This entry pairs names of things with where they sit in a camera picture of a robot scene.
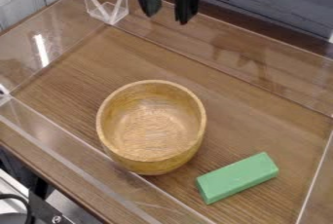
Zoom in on green rectangular block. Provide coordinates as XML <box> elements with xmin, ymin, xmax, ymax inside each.
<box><xmin>195</xmin><ymin>152</ymin><xmax>280</xmax><ymax>205</ymax></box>

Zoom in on brown wooden bowl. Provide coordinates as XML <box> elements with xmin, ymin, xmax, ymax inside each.
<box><xmin>97</xmin><ymin>80</ymin><xmax>208</xmax><ymax>175</ymax></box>

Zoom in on clear acrylic tray walls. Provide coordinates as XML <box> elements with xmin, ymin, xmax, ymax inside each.
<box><xmin>0</xmin><ymin>0</ymin><xmax>333</xmax><ymax>224</ymax></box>

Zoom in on black cable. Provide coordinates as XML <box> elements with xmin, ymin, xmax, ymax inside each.
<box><xmin>0</xmin><ymin>193</ymin><xmax>36</xmax><ymax>224</ymax></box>

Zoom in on black metal table bracket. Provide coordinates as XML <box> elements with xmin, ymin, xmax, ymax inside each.
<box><xmin>28</xmin><ymin>192</ymin><xmax>74</xmax><ymax>224</ymax></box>

